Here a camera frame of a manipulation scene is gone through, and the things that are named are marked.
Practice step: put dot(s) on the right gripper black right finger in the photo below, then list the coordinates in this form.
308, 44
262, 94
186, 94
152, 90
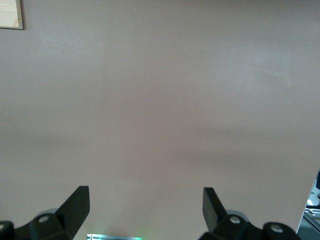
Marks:
212, 207

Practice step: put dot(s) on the bamboo cutting board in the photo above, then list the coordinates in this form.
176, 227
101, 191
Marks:
10, 12

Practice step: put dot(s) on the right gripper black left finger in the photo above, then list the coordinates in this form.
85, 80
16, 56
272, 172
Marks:
75, 207

